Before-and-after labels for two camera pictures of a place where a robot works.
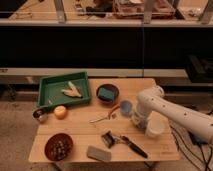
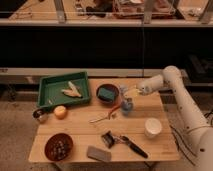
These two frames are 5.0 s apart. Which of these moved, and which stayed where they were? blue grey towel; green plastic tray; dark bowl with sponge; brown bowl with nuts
Moved: blue grey towel
Stayed: dark bowl with sponge; green plastic tray; brown bowl with nuts
